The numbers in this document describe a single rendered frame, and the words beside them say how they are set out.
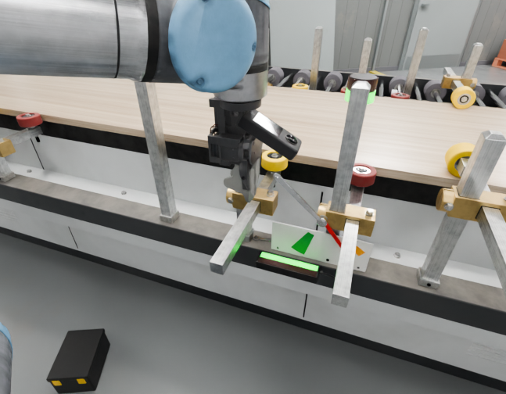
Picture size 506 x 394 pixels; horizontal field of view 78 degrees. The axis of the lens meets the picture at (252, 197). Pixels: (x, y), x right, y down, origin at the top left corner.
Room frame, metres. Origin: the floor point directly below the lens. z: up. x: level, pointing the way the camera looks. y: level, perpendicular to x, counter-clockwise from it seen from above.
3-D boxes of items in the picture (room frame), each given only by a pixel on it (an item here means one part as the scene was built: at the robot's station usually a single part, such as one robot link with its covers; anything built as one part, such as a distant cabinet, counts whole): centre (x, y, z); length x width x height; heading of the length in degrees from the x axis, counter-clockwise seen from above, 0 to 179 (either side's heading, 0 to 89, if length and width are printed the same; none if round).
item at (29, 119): (1.18, 0.87, 0.85); 0.08 x 0.08 x 0.11
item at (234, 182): (0.52, 0.03, 1.01); 0.06 x 0.03 x 0.09; 71
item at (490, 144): (0.54, -0.45, 0.86); 0.03 x 0.03 x 0.48; 70
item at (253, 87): (0.53, 0.02, 1.19); 0.10 x 0.09 x 0.05; 161
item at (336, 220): (0.62, -0.23, 0.84); 0.13 x 0.06 x 0.05; 70
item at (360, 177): (0.75, -0.30, 0.85); 0.08 x 0.08 x 0.11
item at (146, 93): (0.80, 0.27, 0.92); 0.05 x 0.04 x 0.45; 70
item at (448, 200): (0.53, -0.47, 0.94); 0.13 x 0.06 x 0.05; 70
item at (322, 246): (0.61, -0.18, 0.75); 0.26 x 0.01 x 0.10; 70
